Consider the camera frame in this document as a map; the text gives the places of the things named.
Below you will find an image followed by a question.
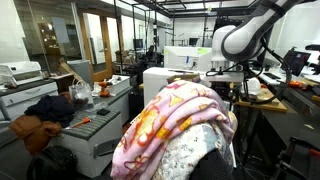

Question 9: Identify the small white open box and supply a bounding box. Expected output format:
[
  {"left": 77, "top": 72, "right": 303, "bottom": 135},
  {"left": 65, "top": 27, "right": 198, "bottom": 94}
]
[{"left": 105, "top": 74, "right": 132, "bottom": 97}]

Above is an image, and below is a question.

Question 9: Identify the white cabinet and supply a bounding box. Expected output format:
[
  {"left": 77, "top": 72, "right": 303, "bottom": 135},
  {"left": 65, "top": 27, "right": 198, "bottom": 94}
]
[{"left": 0, "top": 79, "right": 60, "bottom": 122}]

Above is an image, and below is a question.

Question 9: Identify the white box appliance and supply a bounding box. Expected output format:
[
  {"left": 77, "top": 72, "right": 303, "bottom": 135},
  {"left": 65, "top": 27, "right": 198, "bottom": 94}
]
[{"left": 142, "top": 66, "right": 214, "bottom": 114}]

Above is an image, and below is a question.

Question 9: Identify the clear plastic bag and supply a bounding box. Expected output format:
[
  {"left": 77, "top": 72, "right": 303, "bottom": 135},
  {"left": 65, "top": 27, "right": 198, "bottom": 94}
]
[{"left": 68, "top": 77, "right": 95, "bottom": 112}]

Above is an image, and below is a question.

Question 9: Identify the orange drill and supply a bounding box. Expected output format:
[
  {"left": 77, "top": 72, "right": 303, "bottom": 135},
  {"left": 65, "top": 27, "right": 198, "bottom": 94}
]
[{"left": 97, "top": 80, "right": 113, "bottom": 99}]

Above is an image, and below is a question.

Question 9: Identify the black metal frame structure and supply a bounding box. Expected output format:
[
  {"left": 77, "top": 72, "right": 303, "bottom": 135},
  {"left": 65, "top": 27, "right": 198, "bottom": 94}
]
[{"left": 112, "top": 0, "right": 261, "bottom": 73}]

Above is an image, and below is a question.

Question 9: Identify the orange object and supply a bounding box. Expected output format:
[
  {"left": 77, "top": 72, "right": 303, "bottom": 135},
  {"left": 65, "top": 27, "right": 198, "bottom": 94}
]
[{"left": 288, "top": 79, "right": 307, "bottom": 90}]

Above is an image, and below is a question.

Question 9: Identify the white desk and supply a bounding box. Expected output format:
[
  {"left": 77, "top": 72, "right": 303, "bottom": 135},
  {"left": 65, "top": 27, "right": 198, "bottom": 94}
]
[{"left": 259, "top": 66, "right": 320, "bottom": 88}]

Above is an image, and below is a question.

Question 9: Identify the black office chair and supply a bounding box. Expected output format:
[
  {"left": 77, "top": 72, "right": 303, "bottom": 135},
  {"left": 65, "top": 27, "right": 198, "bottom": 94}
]
[{"left": 189, "top": 148, "right": 236, "bottom": 180}]

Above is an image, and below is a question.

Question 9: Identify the black wallet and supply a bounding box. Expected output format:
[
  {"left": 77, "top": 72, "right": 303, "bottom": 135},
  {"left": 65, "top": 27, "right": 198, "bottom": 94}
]
[{"left": 96, "top": 107, "right": 111, "bottom": 117}]

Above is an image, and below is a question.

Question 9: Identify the black cart with orange clamps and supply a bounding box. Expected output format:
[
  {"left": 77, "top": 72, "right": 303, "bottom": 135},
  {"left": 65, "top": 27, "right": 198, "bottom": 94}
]
[{"left": 274, "top": 135, "right": 320, "bottom": 180}]

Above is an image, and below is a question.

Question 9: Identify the brown jacket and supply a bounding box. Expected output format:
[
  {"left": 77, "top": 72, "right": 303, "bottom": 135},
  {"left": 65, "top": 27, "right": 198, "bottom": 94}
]
[{"left": 8, "top": 113, "right": 64, "bottom": 156}]

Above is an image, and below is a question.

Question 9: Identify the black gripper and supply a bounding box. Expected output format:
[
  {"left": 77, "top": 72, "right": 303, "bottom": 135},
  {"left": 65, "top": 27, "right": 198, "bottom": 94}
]
[{"left": 213, "top": 82, "right": 242, "bottom": 103}]

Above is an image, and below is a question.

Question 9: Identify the pink patterned fleece blanket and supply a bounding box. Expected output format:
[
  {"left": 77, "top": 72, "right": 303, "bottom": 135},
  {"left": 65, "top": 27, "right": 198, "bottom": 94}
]
[{"left": 109, "top": 79, "right": 239, "bottom": 180}]

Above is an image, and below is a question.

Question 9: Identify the light wooden table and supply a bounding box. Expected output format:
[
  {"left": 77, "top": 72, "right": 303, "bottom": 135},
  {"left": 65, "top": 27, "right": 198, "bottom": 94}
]
[{"left": 234, "top": 87, "right": 289, "bottom": 113}]

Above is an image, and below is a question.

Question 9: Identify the wooden door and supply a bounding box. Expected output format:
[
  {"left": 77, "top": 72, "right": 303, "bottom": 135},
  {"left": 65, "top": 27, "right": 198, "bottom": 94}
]
[{"left": 77, "top": 8, "right": 115, "bottom": 83}]

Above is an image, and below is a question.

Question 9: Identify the open laptop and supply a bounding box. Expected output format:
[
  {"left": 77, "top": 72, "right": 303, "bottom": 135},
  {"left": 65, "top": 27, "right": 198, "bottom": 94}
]
[{"left": 281, "top": 49, "right": 312, "bottom": 78}]

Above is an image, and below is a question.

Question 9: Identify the black backpack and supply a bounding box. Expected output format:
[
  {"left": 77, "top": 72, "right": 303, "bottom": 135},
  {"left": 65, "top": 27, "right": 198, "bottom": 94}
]
[{"left": 25, "top": 145, "right": 79, "bottom": 180}]

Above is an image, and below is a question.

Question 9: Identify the white helmet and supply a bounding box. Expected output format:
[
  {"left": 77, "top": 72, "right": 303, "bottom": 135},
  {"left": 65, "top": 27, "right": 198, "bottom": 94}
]
[{"left": 244, "top": 77, "right": 263, "bottom": 96}]

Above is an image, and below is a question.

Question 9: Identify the blue floral quilt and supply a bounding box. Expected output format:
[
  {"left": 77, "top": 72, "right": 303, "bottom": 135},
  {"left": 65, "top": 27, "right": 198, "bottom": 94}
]
[{"left": 151, "top": 111, "right": 238, "bottom": 180}]

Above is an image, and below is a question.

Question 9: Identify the white box with green sticker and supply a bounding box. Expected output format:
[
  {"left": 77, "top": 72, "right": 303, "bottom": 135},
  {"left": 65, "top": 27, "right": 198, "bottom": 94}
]
[{"left": 162, "top": 45, "right": 214, "bottom": 73}]

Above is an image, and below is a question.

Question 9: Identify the black curtain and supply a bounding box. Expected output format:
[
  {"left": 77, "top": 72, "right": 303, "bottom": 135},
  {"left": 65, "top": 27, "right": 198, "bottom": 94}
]
[{"left": 212, "top": 14, "right": 246, "bottom": 29}]

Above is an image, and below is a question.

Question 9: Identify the navy cloth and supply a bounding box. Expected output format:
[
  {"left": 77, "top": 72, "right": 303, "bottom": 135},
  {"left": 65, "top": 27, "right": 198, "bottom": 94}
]
[{"left": 23, "top": 94, "right": 77, "bottom": 129}]

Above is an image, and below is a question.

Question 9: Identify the colourful toy blocks box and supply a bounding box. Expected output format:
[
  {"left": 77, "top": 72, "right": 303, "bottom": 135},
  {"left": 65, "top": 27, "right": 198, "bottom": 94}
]
[{"left": 166, "top": 73, "right": 202, "bottom": 84}]

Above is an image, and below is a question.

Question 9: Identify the white printer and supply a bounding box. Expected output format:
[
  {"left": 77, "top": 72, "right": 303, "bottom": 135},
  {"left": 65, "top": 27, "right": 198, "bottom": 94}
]
[{"left": 0, "top": 60, "right": 44, "bottom": 89}]

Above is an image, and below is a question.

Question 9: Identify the orange handled tool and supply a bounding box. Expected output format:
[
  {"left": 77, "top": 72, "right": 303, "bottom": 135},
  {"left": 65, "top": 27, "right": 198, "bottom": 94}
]
[{"left": 64, "top": 116, "right": 93, "bottom": 131}]

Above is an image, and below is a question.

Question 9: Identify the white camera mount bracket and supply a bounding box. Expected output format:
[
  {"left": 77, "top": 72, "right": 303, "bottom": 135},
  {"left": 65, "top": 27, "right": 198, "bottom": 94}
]
[{"left": 202, "top": 71, "right": 245, "bottom": 84}]

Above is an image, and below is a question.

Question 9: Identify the small distant black monitor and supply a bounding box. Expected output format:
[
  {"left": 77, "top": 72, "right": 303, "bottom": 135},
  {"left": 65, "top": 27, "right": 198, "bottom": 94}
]
[
  {"left": 188, "top": 37, "right": 200, "bottom": 47},
  {"left": 132, "top": 38, "right": 145, "bottom": 51}
]

